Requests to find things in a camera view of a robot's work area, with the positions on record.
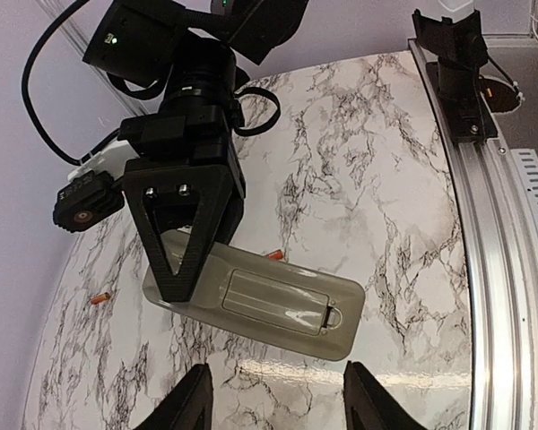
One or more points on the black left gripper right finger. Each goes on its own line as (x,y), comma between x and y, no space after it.
(368,405)

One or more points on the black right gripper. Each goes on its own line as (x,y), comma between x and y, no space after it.
(163,196)

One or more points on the orange battery far side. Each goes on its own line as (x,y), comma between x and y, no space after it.
(100,298)

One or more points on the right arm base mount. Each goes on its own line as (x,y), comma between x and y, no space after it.
(453,33)

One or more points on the grey white remote control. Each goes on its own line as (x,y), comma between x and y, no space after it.
(281,304)

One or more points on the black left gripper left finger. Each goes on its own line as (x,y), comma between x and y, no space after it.
(188,406)

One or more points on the orange battery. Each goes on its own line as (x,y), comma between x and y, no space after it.
(100,298)
(275,255)

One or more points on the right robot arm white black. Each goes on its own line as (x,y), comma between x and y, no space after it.
(161,49)

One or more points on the front aluminium rail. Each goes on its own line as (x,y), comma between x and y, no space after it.
(497,197)

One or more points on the orange battery near centre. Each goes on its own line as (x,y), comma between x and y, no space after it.
(275,255)

